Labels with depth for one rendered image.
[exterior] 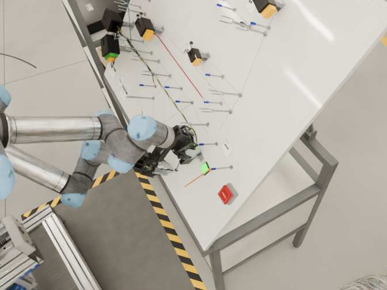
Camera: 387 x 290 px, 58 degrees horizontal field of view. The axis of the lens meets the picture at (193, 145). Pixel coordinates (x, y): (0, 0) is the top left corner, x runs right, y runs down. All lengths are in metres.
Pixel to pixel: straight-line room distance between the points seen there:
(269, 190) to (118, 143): 0.80
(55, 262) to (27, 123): 1.44
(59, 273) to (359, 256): 1.80
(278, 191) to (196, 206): 0.40
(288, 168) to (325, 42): 0.78
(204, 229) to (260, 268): 0.97
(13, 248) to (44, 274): 0.97
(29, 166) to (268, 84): 0.82
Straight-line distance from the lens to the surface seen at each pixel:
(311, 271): 2.36
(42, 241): 2.44
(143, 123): 1.00
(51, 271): 2.34
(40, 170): 1.27
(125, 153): 1.05
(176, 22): 1.56
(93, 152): 1.25
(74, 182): 1.30
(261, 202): 1.59
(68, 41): 4.00
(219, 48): 1.33
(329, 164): 1.50
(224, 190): 1.24
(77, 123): 1.08
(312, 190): 1.65
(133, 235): 2.47
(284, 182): 1.65
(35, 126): 1.03
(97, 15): 2.10
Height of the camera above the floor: 2.23
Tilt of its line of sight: 55 degrees down
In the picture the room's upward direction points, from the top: 10 degrees counter-clockwise
